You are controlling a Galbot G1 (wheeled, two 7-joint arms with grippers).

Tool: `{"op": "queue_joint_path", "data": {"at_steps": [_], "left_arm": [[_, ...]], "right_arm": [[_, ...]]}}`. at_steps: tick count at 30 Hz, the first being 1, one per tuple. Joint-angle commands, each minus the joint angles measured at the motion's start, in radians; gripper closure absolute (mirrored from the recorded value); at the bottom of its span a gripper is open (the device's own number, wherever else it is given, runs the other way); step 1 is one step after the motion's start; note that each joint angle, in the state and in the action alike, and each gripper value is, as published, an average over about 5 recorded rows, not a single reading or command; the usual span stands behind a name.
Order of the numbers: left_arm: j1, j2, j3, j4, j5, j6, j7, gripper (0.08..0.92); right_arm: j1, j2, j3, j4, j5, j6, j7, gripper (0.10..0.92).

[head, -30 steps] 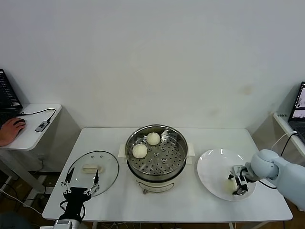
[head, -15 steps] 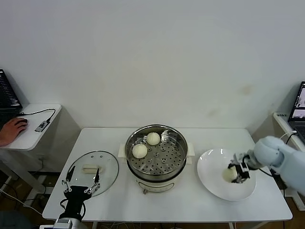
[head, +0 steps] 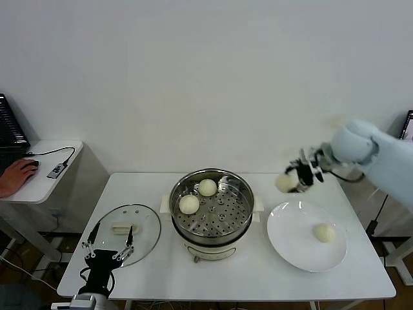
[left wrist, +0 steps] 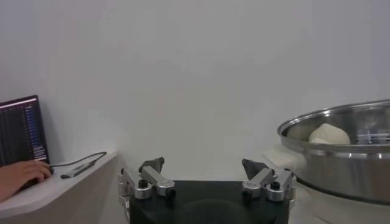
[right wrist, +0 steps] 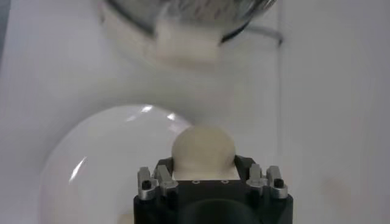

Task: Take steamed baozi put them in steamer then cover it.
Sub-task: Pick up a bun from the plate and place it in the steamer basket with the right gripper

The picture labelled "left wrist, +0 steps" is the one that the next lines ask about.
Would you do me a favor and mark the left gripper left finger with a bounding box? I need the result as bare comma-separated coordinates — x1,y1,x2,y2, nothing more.
118,156,177,200

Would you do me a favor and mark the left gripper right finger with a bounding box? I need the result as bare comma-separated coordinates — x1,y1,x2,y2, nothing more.
241,158,297,203

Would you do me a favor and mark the white steamed baozi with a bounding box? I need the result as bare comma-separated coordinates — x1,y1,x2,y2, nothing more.
308,122,351,145

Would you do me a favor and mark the person's bare hand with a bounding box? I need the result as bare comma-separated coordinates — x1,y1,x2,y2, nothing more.
0,160,52,202

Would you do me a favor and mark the grey usb hub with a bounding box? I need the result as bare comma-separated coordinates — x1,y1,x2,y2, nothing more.
60,161,97,180

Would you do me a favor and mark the white side table with hub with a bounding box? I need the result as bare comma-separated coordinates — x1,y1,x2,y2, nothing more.
0,151,122,224

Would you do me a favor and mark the black computer mouse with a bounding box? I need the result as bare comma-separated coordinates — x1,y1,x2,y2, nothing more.
21,166,55,191

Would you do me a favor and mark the black laptop with dark screen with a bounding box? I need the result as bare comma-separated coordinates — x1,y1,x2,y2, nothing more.
0,94,51,167

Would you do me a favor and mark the black hub cable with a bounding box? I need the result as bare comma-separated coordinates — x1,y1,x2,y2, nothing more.
50,151,108,168

